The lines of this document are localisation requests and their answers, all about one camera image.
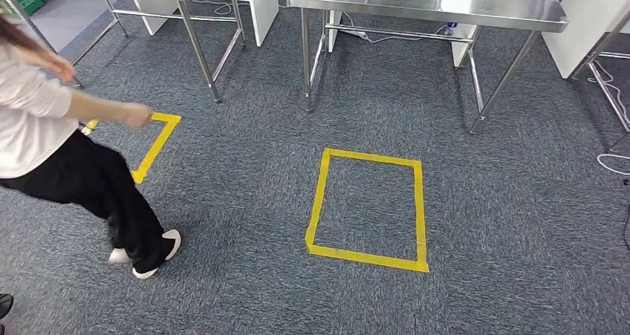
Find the white cabinet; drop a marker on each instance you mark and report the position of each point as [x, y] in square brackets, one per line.
[581, 23]
[261, 8]

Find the blue white plug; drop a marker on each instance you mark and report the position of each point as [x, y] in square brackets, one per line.
[451, 27]

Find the yellow floor tape square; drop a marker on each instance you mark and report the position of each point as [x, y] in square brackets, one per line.
[366, 259]

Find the white power strip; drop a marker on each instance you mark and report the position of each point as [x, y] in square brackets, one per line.
[357, 33]

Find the green plastic crate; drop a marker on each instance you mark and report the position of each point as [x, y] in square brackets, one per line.
[27, 2]

